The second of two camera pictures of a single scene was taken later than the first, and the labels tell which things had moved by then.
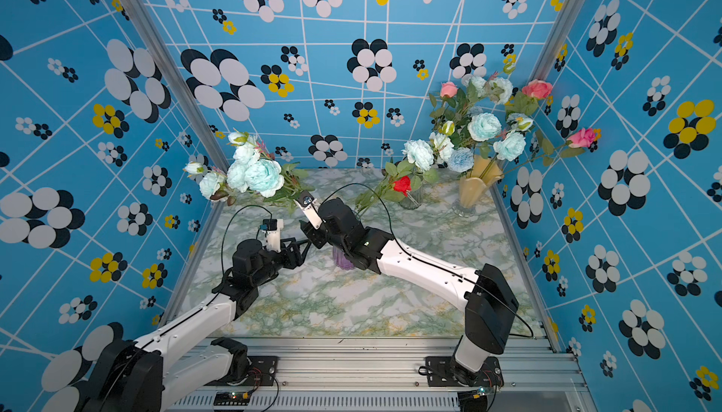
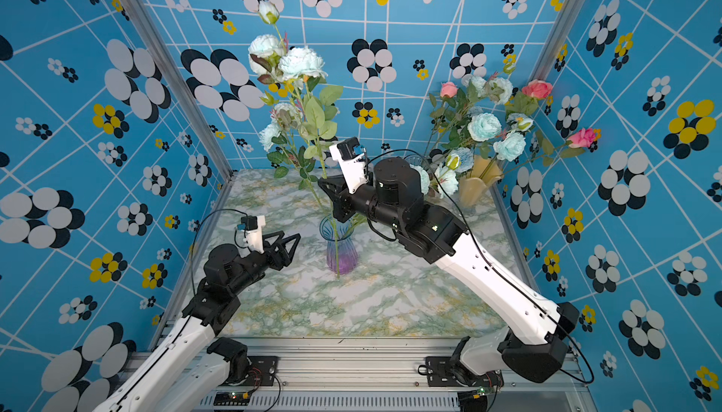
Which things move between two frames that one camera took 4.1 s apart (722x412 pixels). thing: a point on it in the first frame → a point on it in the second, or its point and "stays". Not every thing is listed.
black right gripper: [314, 234] → [347, 201]
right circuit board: [473, 401] stays
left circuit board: [231, 398] stays
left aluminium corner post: [175, 74] stays
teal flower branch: [253, 171] → [295, 134]
